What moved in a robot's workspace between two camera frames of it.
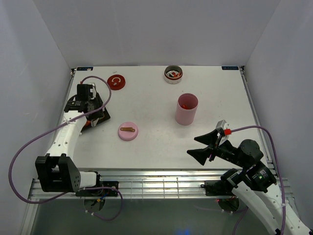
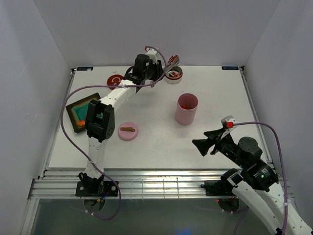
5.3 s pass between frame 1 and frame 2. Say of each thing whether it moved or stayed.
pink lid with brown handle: stayed
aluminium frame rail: stayed
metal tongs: moved
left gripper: moved
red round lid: stayed
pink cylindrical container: stayed
